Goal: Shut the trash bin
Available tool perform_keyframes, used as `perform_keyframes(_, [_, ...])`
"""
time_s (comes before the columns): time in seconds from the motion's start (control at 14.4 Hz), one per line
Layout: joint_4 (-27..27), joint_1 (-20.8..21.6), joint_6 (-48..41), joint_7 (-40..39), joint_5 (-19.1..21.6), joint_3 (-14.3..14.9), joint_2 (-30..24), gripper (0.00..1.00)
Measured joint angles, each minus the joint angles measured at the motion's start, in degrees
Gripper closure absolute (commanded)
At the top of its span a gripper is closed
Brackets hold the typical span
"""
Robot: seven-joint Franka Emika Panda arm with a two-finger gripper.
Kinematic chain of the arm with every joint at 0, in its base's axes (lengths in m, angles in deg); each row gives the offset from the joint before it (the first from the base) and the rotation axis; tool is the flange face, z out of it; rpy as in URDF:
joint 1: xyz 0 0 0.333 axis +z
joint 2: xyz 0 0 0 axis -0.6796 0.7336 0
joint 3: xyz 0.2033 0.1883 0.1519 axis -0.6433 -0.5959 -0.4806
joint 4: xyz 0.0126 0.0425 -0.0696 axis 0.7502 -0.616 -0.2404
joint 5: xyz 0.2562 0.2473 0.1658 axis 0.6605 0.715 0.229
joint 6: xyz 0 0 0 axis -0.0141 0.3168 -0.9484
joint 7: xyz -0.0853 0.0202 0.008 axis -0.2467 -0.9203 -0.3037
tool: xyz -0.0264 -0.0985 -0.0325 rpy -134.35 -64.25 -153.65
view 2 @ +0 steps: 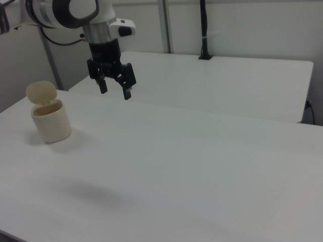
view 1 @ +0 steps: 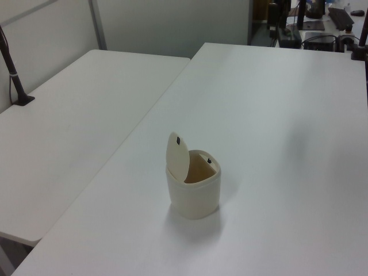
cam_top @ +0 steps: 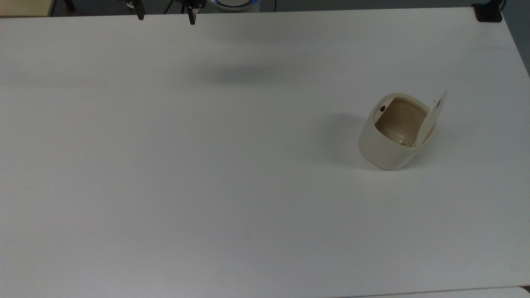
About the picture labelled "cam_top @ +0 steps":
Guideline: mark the black camera stand clamp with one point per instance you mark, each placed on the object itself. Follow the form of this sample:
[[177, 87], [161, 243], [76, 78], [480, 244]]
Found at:
[[488, 13]]

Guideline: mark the dark furniture leg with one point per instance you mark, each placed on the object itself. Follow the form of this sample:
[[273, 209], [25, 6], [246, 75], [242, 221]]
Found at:
[[69, 4]]

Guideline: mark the tan wooden furniture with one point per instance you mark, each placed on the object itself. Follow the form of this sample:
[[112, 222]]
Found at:
[[25, 7]]

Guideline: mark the cream plastic trash bin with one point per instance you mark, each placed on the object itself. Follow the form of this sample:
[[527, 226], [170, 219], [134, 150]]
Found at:
[[385, 149]]

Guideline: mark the cream trash bin lid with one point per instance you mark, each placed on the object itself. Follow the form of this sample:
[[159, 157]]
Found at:
[[432, 120]]

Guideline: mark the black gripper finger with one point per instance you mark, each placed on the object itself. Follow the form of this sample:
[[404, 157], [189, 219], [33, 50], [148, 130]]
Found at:
[[191, 14], [140, 10]]

